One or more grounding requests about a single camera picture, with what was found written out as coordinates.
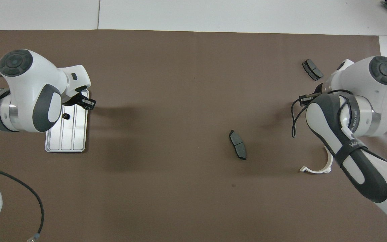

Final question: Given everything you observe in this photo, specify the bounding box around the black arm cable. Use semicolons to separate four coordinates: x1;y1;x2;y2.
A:
291;89;355;138
0;75;44;242

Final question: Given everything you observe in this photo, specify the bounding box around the brown paper table mat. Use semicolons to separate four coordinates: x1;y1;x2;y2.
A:
0;30;387;242

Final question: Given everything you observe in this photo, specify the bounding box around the silver metal tray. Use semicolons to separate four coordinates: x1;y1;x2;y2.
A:
45;89;89;153

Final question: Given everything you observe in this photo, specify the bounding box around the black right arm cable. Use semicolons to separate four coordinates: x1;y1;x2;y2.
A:
291;89;355;138

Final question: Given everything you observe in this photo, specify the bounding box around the long dark grey brake pad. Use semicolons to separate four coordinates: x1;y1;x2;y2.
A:
229;130;247;161

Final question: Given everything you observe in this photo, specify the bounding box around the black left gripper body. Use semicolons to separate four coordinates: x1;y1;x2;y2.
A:
61;86;89;104

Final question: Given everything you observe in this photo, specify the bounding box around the short dark grey brake pad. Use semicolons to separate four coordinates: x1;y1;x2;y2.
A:
302;59;324;81

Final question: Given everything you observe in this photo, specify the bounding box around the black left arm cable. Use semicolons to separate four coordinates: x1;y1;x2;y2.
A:
0;75;44;242

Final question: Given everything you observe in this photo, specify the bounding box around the white curved plastic bracket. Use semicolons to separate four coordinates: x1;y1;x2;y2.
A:
299;146;334;174

